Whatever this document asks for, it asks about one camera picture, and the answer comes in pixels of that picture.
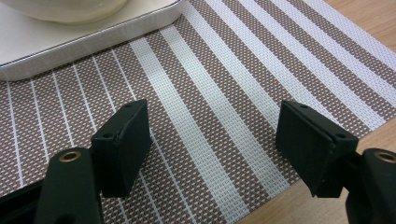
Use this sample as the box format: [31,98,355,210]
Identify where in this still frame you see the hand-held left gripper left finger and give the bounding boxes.
[33,99,154,224]

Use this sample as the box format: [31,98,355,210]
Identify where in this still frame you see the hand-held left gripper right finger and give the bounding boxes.
[275,99,396,224]

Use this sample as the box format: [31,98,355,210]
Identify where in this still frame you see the brown white striped woven placemat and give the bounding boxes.
[0,0,396,224]

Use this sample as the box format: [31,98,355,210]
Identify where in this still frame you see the white rectangular tray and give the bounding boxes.
[0,0,189,82]

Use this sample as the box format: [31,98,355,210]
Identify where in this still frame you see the cream ceramic bowl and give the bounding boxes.
[0,0,129,25]

